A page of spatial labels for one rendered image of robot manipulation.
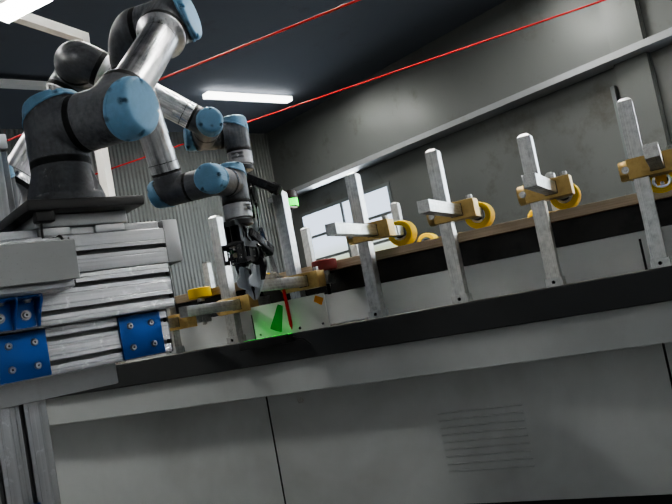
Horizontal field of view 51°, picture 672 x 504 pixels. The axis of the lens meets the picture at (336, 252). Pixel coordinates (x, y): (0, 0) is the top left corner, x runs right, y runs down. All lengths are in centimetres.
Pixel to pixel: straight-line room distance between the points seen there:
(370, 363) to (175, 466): 101
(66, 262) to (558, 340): 121
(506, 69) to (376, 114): 195
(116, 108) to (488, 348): 113
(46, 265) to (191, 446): 157
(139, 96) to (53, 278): 40
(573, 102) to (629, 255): 525
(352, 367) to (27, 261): 111
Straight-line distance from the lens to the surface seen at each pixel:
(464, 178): 800
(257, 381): 227
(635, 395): 212
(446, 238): 195
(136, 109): 143
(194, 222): 975
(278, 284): 197
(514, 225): 210
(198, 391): 241
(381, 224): 201
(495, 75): 780
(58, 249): 129
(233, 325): 228
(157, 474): 287
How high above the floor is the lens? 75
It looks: 4 degrees up
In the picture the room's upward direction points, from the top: 11 degrees counter-clockwise
